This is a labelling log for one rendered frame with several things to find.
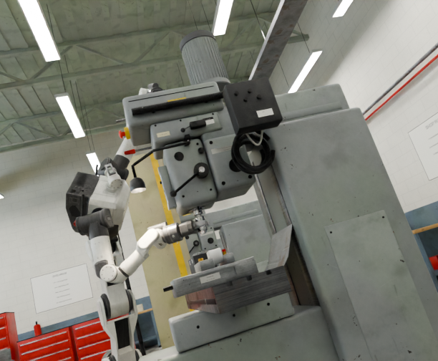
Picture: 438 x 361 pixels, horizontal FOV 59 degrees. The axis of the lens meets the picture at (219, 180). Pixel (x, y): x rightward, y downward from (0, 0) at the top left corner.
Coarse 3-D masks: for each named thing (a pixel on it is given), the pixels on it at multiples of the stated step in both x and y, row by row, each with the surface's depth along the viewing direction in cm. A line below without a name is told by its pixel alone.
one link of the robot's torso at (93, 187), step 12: (96, 168) 217; (84, 180) 210; (96, 180) 212; (72, 192) 200; (84, 192) 202; (96, 192) 204; (108, 192) 206; (120, 192) 209; (72, 204) 203; (84, 204) 202; (96, 204) 199; (108, 204) 200; (120, 204) 204; (72, 216) 207; (120, 216) 206; (72, 228) 213; (108, 228) 210; (120, 228) 219
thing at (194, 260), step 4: (200, 252) 218; (204, 252) 218; (192, 256) 228; (196, 256) 215; (200, 256) 215; (204, 256) 216; (192, 260) 219; (196, 260) 214; (192, 264) 223; (216, 264) 215; (192, 268) 225; (192, 272) 229
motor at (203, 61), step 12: (192, 36) 203; (204, 36) 204; (180, 48) 209; (192, 48) 202; (204, 48) 201; (216, 48) 206; (192, 60) 201; (204, 60) 199; (216, 60) 201; (192, 72) 202; (204, 72) 198; (216, 72) 198; (192, 84) 204
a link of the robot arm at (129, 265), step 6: (132, 258) 182; (138, 258) 181; (120, 264) 183; (126, 264) 181; (132, 264) 181; (138, 264) 182; (120, 270) 180; (126, 270) 180; (132, 270) 181; (120, 276) 179; (126, 276) 181; (114, 282) 181; (120, 282) 183
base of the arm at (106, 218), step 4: (104, 208) 194; (108, 208) 199; (100, 212) 190; (104, 212) 190; (108, 212) 196; (80, 216) 194; (100, 216) 189; (104, 216) 189; (108, 216) 194; (76, 220) 190; (104, 220) 188; (108, 220) 192; (76, 224) 188; (104, 224) 189; (108, 224) 190; (112, 224) 197; (80, 232) 189
